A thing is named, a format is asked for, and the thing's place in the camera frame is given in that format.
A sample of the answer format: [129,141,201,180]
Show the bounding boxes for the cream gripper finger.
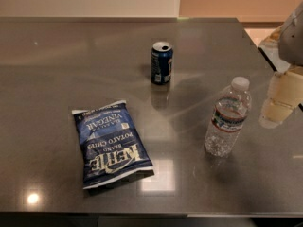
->
[259,65,303,129]

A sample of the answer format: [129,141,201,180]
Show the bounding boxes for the blue kettle chip bag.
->
[72,100,153,190]

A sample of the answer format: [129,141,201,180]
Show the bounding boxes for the blue soda can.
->
[151,42,173,85]

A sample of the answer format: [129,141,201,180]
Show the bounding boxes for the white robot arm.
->
[259,2,303,129]

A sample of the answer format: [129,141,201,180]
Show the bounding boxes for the clear plastic water bottle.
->
[204,77,252,157]

